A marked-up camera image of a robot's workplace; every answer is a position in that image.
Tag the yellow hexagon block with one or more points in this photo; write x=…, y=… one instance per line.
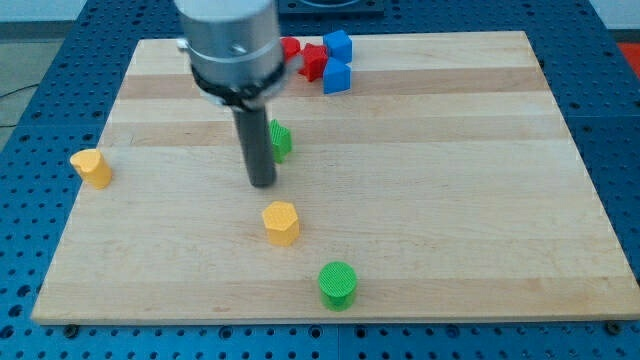
x=281, y=223

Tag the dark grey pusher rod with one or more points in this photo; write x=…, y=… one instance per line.
x=254, y=136

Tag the wooden board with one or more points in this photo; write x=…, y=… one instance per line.
x=446, y=177

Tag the red star block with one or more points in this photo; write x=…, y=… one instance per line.
x=315, y=58

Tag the green star block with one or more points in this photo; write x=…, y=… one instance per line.
x=281, y=140

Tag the silver robot arm cylinder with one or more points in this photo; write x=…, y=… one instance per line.
x=235, y=50

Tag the blue block front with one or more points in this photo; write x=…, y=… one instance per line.
x=336, y=76

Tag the red round block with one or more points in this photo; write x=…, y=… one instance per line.
x=291, y=47

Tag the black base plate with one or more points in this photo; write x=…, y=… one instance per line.
x=330, y=7

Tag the blue cube block rear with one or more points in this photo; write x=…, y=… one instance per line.
x=339, y=46

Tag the yellow heart block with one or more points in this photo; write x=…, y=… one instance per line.
x=92, y=167

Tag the green circle block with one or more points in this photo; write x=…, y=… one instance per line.
x=337, y=282

